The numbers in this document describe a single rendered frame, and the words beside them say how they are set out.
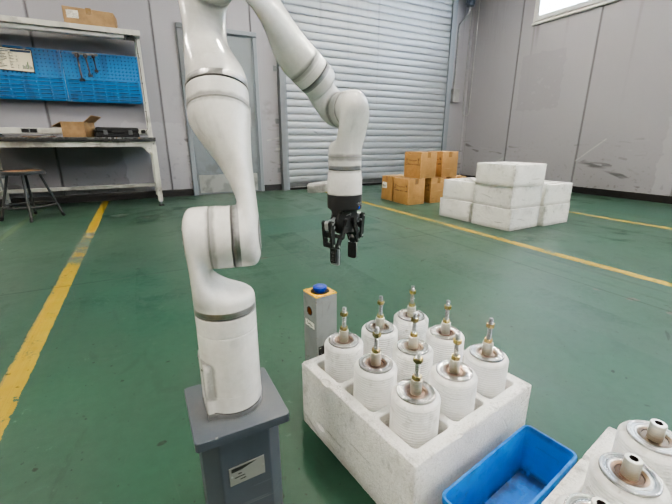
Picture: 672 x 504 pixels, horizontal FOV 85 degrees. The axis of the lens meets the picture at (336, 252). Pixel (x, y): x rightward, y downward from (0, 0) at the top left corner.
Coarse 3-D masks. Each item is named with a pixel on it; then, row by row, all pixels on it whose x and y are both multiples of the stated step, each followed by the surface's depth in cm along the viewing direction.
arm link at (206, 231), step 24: (192, 216) 50; (216, 216) 51; (192, 240) 49; (216, 240) 50; (192, 264) 50; (216, 264) 52; (192, 288) 52; (216, 288) 53; (240, 288) 56; (216, 312) 53; (240, 312) 54
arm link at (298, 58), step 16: (256, 0) 57; (272, 0) 59; (272, 16) 59; (288, 16) 62; (272, 32) 61; (288, 32) 62; (272, 48) 64; (288, 48) 63; (304, 48) 64; (288, 64) 65; (304, 64) 65; (320, 64) 67; (304, 80) 67
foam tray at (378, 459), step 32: (320, 384) 88; (352, 384) 86; (512, 384) 86; (320, 416) 90; (352, 416) 78; (384, 416) 76; (480, 416) 76; (512, 416) 83; (352, 448) 80; (384, 448) 70; (448, 448) 69; (480, 448) 77; (384, 480) 72; (416, 480) 65; (448, 480) 72
